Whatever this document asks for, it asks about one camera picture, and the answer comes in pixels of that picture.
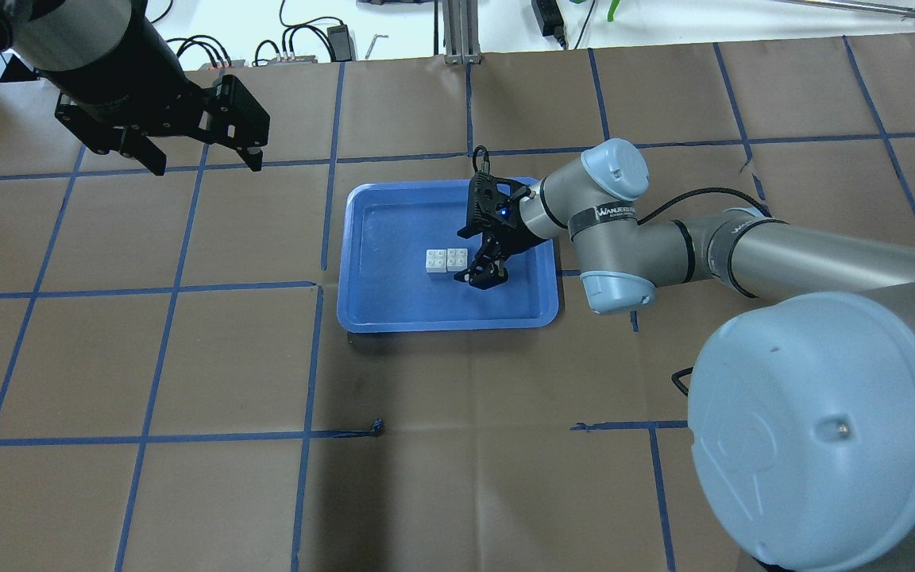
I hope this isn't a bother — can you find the white toy block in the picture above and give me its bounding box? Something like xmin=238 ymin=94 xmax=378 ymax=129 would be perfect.
xmin=424 ymin=249 xmax=448 ymax=274
xmin=446 ymin=249 xmax=469 ymax=274

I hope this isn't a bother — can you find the blue plastic tray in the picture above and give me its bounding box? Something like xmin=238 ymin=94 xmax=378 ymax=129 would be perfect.
xmin=337 ymin=179 xmax=560 ymax=334

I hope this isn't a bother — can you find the black power adapter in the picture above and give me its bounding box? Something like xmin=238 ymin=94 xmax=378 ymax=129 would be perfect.
xmin=326 ymin=23 xmax=355 ymax=62

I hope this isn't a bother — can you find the brown paper table mat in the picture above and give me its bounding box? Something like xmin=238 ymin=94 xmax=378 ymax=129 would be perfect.
xmin=0 ymin=33 xmax=915 ymax=571

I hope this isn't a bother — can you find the aluminium frame post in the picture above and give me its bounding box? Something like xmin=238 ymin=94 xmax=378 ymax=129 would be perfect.
xmin=440 ymin=0 xmax=482 ymax=65

